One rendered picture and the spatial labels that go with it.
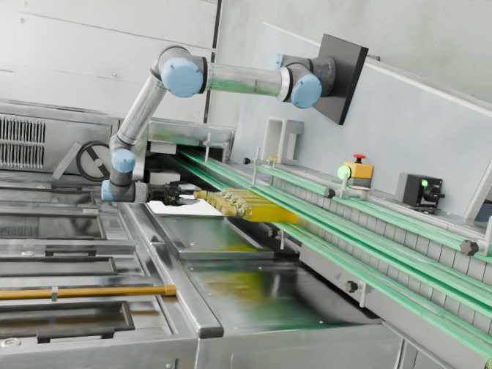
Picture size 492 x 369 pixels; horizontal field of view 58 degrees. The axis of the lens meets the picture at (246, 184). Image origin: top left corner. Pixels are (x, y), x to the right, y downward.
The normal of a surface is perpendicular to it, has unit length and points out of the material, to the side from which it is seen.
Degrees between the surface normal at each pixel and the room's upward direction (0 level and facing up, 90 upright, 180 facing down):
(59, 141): 90
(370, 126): 0
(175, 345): 90
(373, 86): 0
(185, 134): 90
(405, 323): 0
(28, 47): 90
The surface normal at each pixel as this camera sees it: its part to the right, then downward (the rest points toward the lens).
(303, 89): 0.40, 0.58
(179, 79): 0.15, 0.57
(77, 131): 0.38, 0.20
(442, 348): -0.92, -0.07
